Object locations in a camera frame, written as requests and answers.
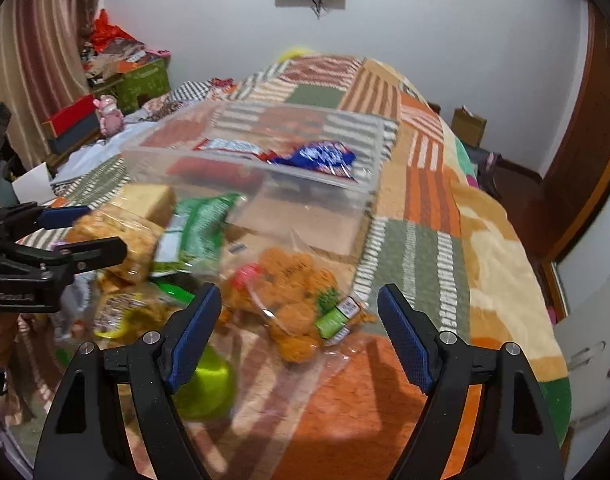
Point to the clear plastic container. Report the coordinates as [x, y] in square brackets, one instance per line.
[305, 200]

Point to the yellow foam tube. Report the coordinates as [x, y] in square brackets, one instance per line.
[295, 52]

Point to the patchwork blanket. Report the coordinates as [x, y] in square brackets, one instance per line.
[425, 200]

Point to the person's left hand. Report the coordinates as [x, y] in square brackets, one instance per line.
[2, 342]

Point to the rice cracker packet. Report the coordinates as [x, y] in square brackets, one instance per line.
[115, 240]

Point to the floral cloth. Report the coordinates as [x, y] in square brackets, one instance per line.
[185, 97]

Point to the white cabinet door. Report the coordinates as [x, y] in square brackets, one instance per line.
[595, 350]

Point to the pile of papers and cloth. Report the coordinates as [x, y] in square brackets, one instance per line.
[115, 60]

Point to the wooden door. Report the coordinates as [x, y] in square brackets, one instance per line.
[580, 160]

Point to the pink slipper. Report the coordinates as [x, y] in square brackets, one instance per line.
[551, 315]

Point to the grey bag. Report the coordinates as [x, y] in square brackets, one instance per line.
[485, 170]

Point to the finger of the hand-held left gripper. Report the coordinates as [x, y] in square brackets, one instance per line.
[95, 252]
[60, 216]

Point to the cardboard box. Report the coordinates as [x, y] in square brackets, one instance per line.
[467, 127]

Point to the green storage box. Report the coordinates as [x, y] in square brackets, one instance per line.
[145, 85]

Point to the red plastic bag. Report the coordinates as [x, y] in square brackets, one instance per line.
[107, 32]

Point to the striped curtain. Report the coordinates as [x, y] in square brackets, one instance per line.
[40, 60]

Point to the yellow cake packet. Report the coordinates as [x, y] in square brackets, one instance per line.
[147, 202]

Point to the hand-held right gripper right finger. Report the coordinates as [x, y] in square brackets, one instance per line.
[405, 340]

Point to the red box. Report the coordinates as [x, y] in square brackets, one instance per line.
[70, 115]

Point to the red and white snack packet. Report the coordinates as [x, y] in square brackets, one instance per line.
[230, 146]

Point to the pink plush toy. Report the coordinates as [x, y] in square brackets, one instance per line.
[110, 117]

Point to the green snack packet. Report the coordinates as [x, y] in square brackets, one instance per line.
[200, 230]

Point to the bag of fried snack balls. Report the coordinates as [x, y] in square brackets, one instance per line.
[290, 285]

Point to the blue snack packet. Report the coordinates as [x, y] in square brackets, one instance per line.
[320, 157]

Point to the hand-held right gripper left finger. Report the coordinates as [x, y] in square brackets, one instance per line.
[195, 340]

